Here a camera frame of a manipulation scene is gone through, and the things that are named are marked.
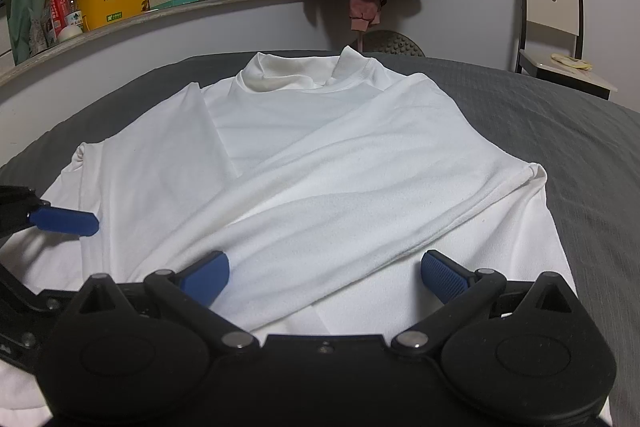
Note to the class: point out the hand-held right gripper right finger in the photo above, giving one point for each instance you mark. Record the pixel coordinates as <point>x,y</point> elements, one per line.
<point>442,279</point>

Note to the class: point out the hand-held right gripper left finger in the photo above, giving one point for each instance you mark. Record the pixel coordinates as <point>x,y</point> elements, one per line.
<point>205,279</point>

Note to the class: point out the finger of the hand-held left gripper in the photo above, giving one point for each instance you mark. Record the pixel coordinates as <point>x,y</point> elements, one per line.
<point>65,221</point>

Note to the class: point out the white long-sleeve shirt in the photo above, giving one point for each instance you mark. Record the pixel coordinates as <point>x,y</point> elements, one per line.
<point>325,167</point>

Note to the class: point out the white round ball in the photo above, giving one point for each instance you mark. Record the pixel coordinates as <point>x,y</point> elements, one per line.
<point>70,32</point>

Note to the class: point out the printed snack packet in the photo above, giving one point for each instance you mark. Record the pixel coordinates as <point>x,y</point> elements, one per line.
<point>37,32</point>

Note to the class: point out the red and white carton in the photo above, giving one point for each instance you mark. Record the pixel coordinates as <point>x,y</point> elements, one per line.
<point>59,9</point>

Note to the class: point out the window sill shelf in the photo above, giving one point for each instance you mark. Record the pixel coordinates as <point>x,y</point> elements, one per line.
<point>150,19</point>

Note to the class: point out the grey studded balance cushion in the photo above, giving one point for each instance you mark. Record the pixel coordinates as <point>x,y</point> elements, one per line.
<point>392,43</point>

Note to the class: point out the yellow item on chair seat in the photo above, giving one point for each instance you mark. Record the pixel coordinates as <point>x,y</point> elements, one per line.
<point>570,62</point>

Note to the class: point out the pink hanging cloth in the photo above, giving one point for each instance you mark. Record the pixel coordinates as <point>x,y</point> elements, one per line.
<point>364,9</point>

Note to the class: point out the white and black chair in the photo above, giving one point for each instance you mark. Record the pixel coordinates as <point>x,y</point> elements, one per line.
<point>550,14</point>

